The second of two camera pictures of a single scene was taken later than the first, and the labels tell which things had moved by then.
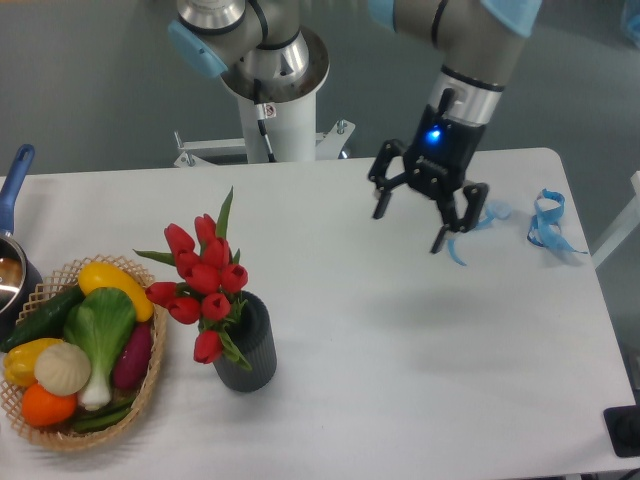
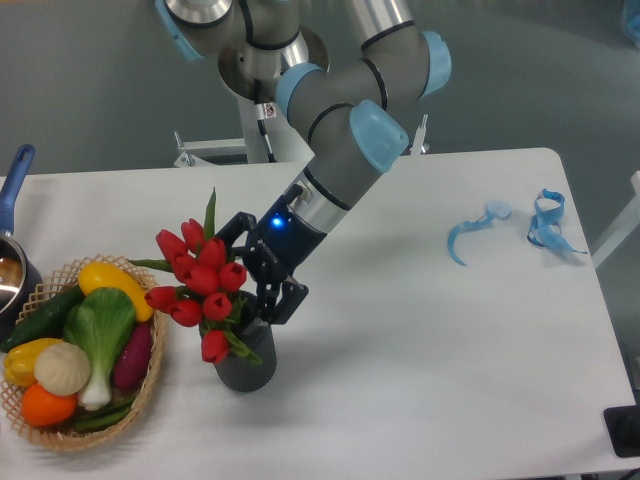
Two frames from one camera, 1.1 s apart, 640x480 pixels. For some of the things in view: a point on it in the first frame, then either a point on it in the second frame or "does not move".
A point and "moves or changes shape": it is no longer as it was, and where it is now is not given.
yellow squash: x=100 y=275 does not move
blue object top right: x=633 y=29 does not move
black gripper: x=441 y=150 -> x=281 y=244
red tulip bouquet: x=208 y=286 moves or changes shape
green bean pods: x=105 y=418 does not move
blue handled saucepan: x=21 y=284 does not move
